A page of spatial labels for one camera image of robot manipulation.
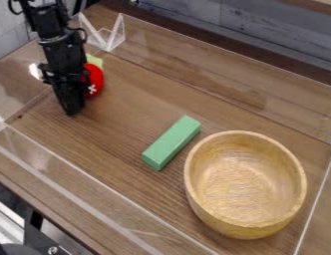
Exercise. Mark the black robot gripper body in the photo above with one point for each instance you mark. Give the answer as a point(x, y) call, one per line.
point(62, 42)

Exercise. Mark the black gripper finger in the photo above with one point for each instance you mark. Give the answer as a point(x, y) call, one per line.
point(70, 94)
point(90, 90)

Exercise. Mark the light wooden bowl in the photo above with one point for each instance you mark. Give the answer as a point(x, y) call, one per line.
point(245, 184)

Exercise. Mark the green rectangular block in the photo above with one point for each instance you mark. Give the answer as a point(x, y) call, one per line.
point(170, 142)

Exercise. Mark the clear acrylic corner bracket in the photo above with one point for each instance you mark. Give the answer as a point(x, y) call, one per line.
point(103, 38)

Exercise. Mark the clear acrylic tray wall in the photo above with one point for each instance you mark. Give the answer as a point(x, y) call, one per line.
point(75, 165)

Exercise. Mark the black metal table bracket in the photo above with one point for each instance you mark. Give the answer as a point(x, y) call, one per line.
point(36, 239)

